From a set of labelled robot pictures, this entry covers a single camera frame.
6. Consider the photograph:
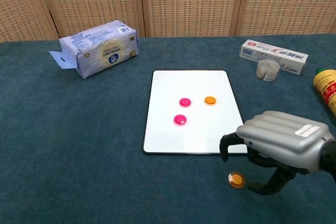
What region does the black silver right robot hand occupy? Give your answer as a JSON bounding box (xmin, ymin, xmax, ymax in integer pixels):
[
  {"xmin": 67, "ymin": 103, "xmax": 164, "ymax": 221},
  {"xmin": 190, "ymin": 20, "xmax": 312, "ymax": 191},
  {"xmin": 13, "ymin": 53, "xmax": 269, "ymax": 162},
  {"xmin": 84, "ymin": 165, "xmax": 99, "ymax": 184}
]
[{"xmin": 219, "ymin": 110, "xmax": 336, "ymax": 196}]

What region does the white toothpaste box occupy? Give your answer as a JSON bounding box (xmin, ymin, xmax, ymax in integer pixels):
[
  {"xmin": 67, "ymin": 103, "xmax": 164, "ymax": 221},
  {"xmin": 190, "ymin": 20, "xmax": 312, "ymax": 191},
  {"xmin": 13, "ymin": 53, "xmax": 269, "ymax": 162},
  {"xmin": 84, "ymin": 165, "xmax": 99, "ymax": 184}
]
[{"xmin": 238, "ymin": 39, "xmax": 309, "ymax": 75}]

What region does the small clear plastic jar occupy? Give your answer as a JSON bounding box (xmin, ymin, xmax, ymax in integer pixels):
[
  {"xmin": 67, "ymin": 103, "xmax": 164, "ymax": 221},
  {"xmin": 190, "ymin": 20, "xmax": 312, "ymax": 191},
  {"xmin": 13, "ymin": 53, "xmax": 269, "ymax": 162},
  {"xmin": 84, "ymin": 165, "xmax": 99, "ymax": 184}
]
[{"xmin": 255, "ymin": 59, "xmax": 280, "ymax": 82}]

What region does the lavender tissue pack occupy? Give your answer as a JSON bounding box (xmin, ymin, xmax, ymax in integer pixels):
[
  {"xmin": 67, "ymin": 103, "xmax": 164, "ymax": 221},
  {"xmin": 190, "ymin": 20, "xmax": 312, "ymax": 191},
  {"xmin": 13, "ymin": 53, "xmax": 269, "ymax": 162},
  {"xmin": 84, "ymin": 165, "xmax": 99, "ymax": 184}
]
[{"xmin": 48, "ymin": 20, "xmax": 141, "ymax": 79}]

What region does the white magnetic board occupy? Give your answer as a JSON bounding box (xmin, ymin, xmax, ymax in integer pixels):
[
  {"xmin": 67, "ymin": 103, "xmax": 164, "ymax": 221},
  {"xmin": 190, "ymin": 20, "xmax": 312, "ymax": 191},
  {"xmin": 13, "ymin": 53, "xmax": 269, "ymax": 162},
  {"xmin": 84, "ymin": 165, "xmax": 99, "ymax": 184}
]
[{"xmin": 142, "ymin": 70, "xmax": 253, "ymax": 156}]

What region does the teal table cloth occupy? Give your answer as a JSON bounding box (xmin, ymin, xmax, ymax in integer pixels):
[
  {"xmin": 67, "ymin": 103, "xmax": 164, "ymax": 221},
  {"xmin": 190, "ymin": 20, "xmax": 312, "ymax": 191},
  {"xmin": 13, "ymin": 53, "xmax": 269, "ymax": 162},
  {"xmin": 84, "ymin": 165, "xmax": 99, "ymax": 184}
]
[{"xmin": 0, "ymin": 33, "xmax": 336, "ymax": 224}]

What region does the yellow bottle green cap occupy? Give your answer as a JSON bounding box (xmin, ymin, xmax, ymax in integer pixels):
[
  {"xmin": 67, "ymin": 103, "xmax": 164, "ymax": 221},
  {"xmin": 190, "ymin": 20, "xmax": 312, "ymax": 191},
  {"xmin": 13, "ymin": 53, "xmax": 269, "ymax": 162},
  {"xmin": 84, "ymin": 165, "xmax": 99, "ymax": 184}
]
[{"xmin": 311, "ymin": 68, "xmax": 336, "ymax": 119}]

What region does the woven bamboo folding screen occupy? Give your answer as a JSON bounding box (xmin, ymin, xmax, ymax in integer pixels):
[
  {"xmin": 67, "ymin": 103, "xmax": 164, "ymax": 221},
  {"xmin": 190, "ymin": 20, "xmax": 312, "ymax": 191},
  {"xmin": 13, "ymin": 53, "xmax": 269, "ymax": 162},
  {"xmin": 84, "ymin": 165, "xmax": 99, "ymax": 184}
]
[{"xmin": 0, "ymin": 0, "xmax": 336, "ymax": 43}]

